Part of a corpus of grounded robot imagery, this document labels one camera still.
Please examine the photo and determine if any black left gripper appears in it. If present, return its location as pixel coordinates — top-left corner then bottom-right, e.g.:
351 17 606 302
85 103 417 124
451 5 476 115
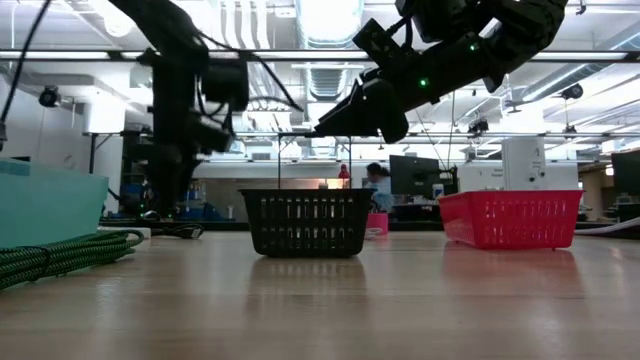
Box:
149 99 237 217

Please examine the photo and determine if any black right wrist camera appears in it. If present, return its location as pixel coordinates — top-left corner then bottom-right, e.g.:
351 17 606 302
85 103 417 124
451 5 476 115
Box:
352 18 407 69

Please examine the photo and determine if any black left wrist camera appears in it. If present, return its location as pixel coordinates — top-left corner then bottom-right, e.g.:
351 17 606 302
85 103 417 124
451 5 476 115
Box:
201 58 250 112

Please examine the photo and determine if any black plastic basket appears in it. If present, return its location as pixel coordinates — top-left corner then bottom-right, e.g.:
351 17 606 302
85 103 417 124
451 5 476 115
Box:
238 187 376 259

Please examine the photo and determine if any long white power cable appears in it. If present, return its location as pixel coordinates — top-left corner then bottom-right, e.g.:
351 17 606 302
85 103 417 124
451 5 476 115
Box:
573 215 640 237

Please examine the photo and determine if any thin black stand frame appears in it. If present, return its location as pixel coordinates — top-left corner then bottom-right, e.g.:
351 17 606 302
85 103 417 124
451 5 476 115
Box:
276 131 353 191

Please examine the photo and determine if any red plastic basket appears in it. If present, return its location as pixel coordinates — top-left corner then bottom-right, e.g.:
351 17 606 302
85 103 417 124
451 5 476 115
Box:
438 189 585 251

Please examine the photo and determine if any black ceiling spotlight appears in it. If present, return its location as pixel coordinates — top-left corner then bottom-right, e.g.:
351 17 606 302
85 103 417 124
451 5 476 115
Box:
560 82 585 101
38 84 60 109

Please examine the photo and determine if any black computer monitor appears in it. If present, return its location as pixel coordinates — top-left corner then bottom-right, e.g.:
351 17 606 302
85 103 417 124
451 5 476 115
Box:
389 154 442 204
610 148 640 199

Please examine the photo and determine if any black USB cable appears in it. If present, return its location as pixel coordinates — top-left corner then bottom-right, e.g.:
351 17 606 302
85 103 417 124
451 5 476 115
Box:
149 223 205 240

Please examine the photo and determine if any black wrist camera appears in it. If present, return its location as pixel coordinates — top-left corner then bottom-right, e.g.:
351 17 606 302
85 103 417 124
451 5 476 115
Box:
201 58 250 112
352 18 407 69

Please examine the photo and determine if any black hanging cable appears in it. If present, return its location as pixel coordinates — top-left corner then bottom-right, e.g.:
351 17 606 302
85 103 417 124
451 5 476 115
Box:
0 0 53 151

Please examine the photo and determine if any white cabinet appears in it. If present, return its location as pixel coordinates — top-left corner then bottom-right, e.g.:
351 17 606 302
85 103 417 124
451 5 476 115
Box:
501 136 549 191

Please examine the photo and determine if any green translucent plastic bin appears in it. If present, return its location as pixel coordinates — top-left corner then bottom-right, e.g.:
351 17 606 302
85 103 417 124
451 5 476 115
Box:
0 158 110 250

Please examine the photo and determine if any green braided cable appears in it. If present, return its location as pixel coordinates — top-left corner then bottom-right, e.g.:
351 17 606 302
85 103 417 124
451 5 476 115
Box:
0 229 145 292

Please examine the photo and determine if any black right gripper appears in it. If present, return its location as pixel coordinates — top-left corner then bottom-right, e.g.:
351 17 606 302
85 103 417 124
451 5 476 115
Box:
313 64 436 145

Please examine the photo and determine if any person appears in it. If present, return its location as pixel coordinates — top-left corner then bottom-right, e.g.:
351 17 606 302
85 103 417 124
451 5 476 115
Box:
363 161 396 214

